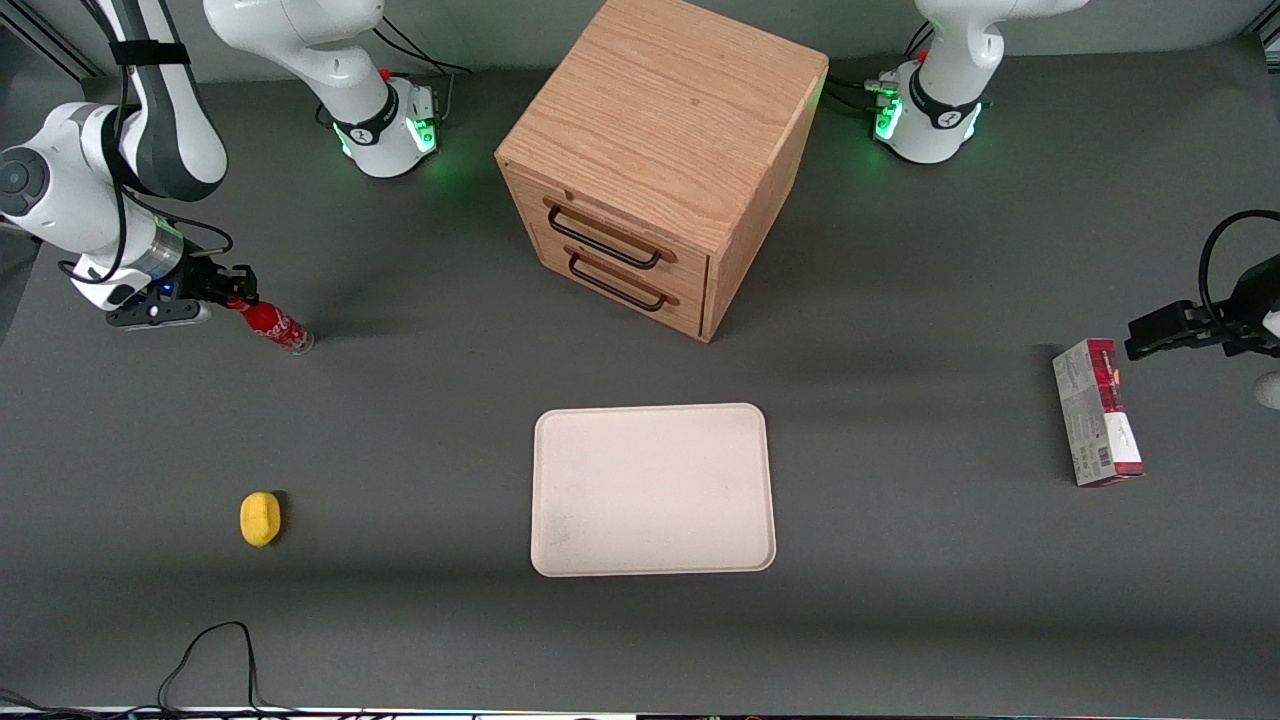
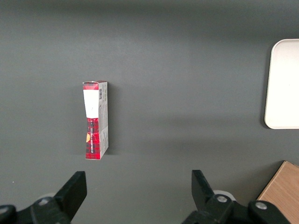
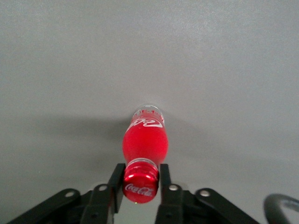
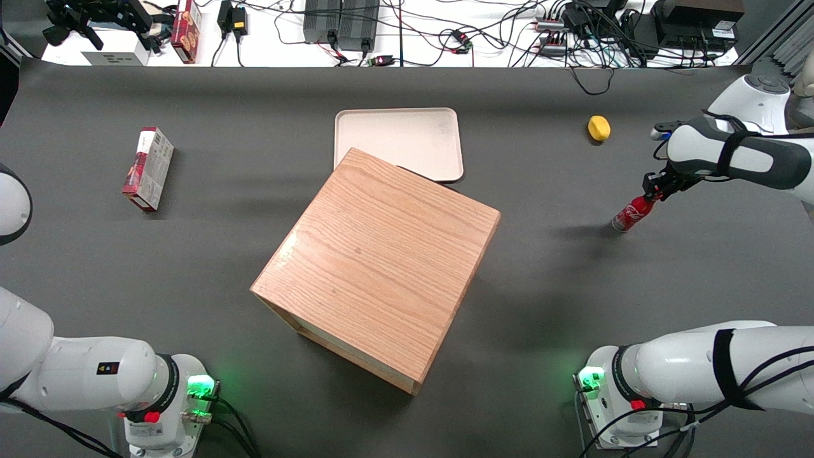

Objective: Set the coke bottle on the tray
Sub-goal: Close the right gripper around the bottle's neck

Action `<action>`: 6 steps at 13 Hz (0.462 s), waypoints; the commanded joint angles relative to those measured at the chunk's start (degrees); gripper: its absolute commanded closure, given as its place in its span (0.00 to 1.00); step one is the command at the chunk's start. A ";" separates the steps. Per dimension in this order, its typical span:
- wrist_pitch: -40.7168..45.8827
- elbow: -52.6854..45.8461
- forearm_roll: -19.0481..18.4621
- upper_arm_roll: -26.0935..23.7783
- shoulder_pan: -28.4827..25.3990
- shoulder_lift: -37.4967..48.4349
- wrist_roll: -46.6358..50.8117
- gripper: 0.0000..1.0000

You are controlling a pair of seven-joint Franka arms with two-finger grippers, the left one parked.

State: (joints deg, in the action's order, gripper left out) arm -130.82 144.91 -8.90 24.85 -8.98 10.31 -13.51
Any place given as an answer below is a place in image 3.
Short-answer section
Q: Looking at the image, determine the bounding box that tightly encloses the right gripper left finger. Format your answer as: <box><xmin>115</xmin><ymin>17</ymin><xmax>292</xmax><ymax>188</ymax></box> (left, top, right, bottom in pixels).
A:
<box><xmin>80</xmin><ymin>163</ymin><xmax>127</xmax><ymax>224</ymax></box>

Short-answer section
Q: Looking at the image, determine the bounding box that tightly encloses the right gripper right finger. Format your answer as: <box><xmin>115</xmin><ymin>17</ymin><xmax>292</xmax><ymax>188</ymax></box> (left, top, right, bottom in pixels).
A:
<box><xmin>155</xmin><ymin>163</ymin><xmax>186</xmax><ymax>224</ymax></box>

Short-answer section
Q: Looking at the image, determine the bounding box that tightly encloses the red coke bottle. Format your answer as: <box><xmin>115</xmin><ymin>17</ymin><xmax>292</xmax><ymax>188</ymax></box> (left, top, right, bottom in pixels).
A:
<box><xmin>121</xmin><ymin>103</ymin><xmax>169</xmax><ymax>204</ymax></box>

